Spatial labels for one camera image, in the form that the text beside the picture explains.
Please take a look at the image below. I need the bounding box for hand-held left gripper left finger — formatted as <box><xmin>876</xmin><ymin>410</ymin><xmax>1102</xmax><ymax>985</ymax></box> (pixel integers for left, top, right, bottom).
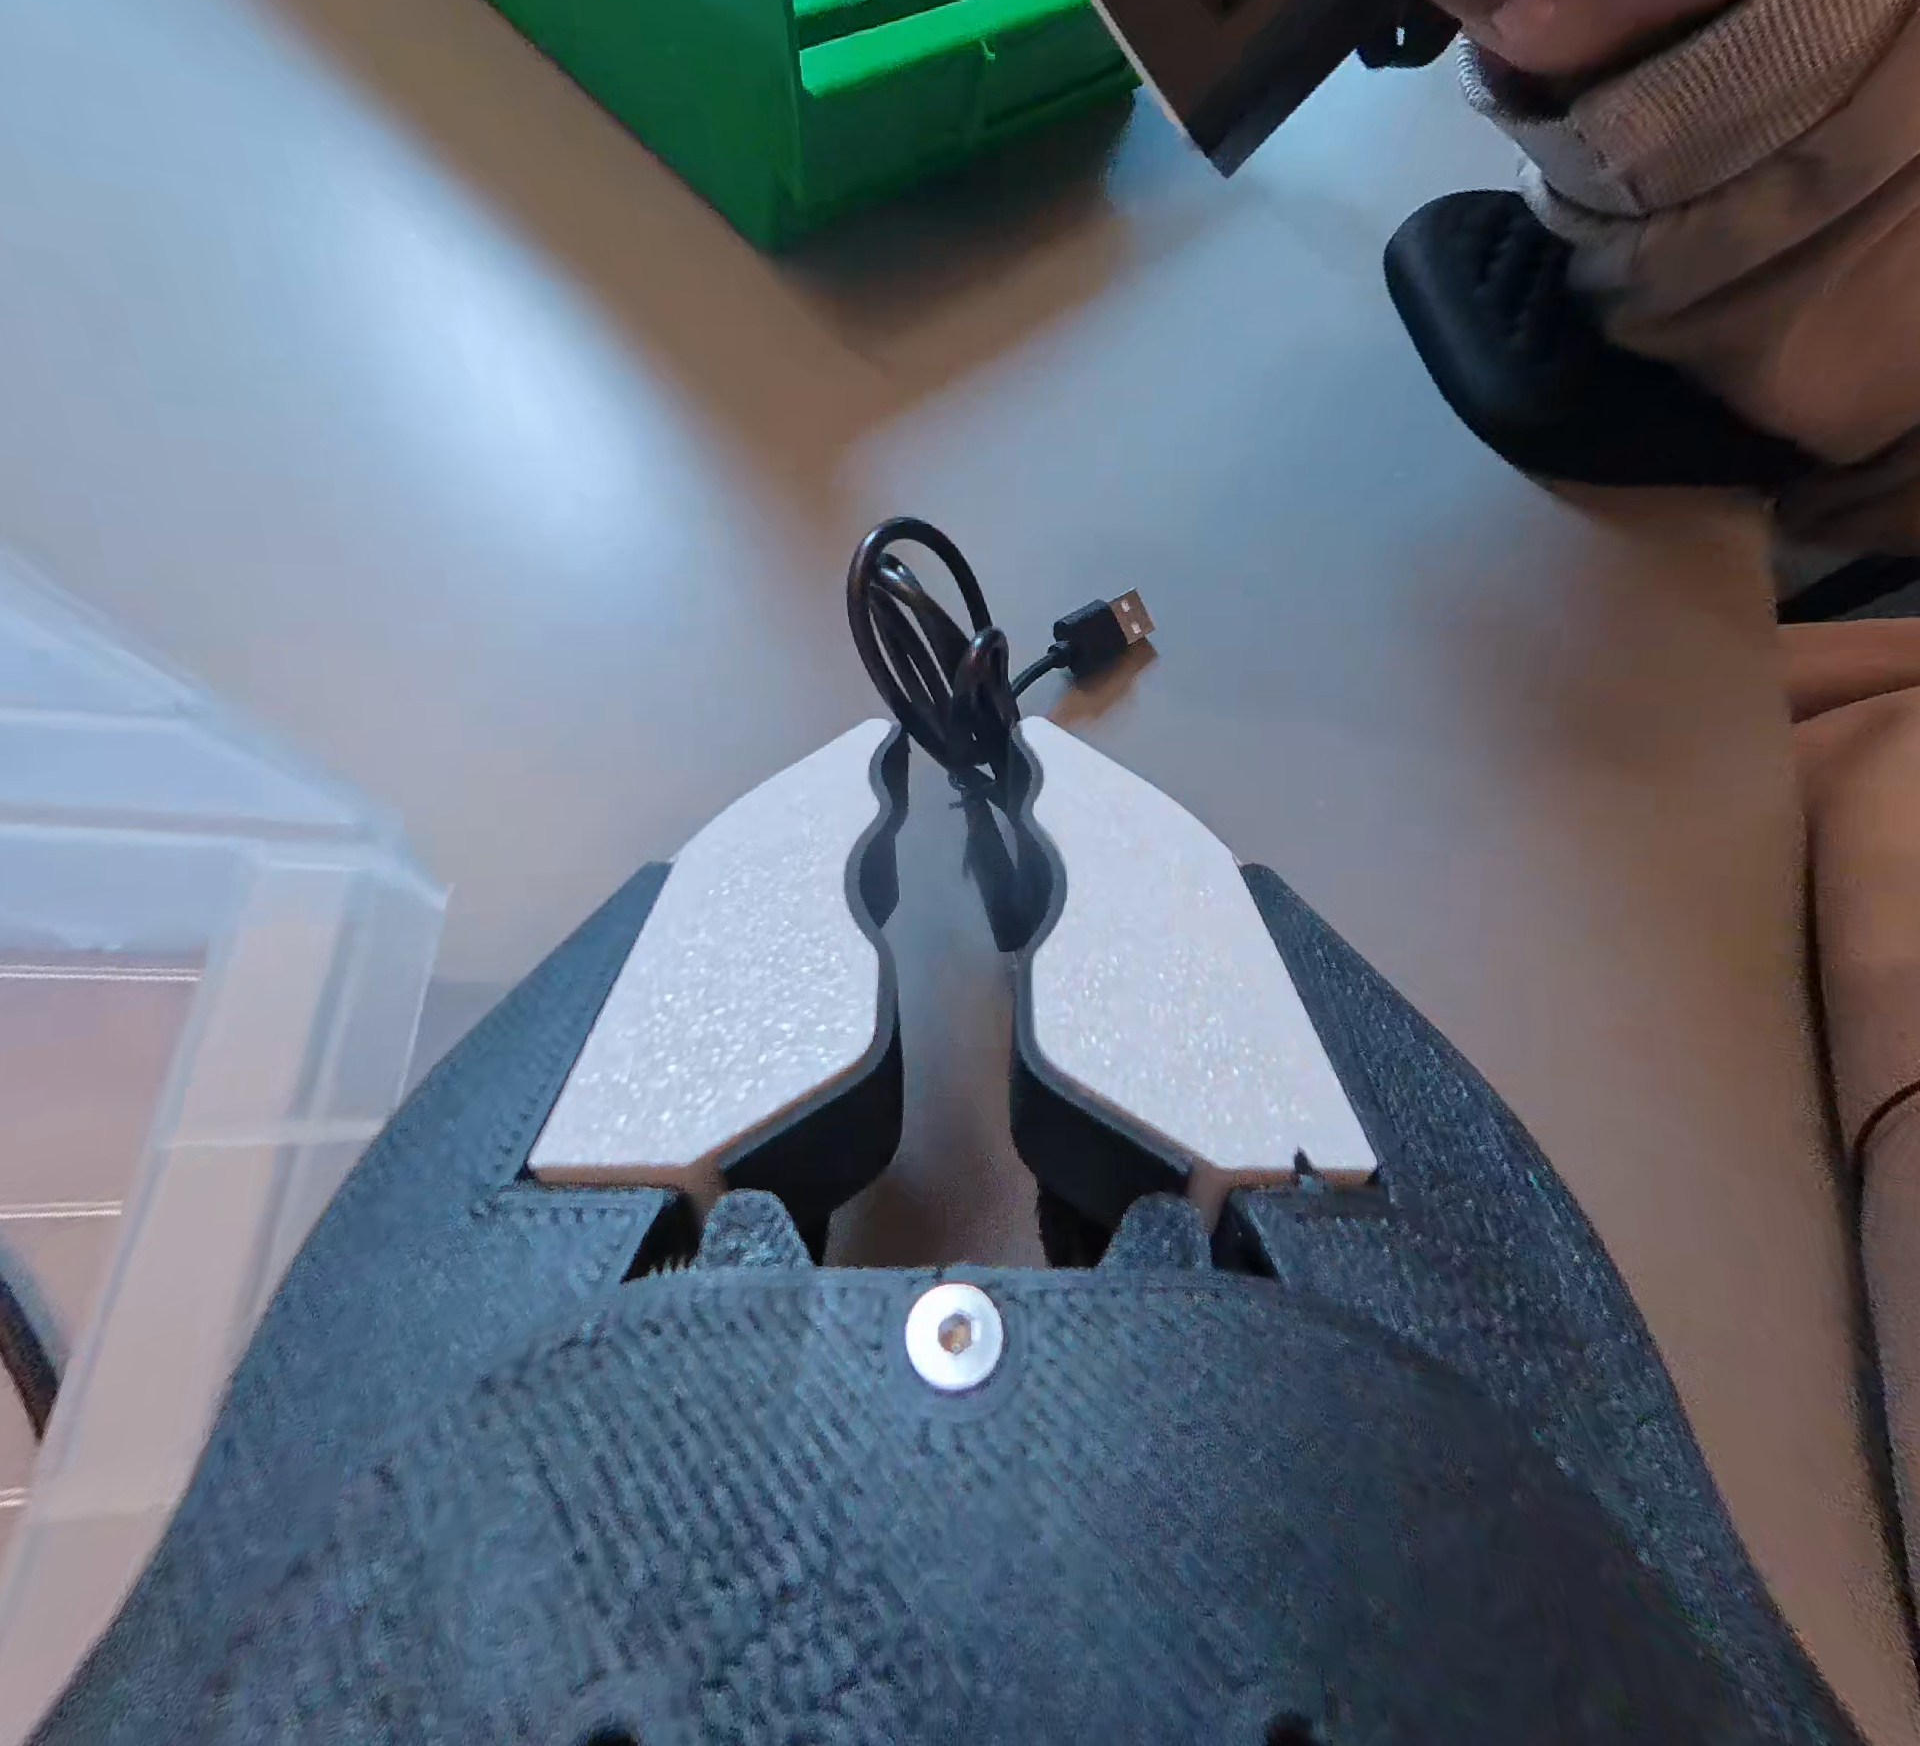
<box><xmin>524</xmin><ymin>716</ymin><xmax>913</xmax><ymax>1204</ymax></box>

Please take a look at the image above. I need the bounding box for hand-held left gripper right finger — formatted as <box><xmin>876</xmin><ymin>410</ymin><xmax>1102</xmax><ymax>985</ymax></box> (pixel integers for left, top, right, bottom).
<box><xmin>1008</xmin><ymin>713</ymin><xmax>1381</xmax><ymax>1209</ymax></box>

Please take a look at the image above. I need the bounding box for black usb cable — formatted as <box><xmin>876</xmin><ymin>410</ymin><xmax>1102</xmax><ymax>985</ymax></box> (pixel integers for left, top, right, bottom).
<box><xmin>845</xmin><ymin>517</ymin><xmax>1165</xmax><ymax>956</ymax></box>

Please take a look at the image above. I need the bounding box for black multi-port usb hub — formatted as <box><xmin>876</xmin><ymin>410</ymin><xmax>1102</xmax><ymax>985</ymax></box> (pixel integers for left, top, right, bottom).
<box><xmin>998</xmin><ymin>0</ymin><xmax>1518</xmax><ymax>179</ymax></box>

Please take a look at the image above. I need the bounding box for clear plastic box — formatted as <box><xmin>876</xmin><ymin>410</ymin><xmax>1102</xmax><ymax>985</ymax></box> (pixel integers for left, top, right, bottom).
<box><xmin>0</xmin><ymin>545</ymin><xmax>453</xmax><ymax>1650</ymax></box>

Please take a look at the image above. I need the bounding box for person's beige clothed body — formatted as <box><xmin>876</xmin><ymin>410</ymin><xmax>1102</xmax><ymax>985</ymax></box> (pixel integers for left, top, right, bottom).
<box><xmin>1773</xmin><ymin>575</ymin><xmax>1920</xmax><ymax>1746</ymax></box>

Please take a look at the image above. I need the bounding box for green plastic bin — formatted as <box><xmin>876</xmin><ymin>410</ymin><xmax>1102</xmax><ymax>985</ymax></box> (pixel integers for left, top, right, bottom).
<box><xmin>298</xmin><ymin>0</ymin><xmax>1147</xmax><ymax>255</ymax></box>

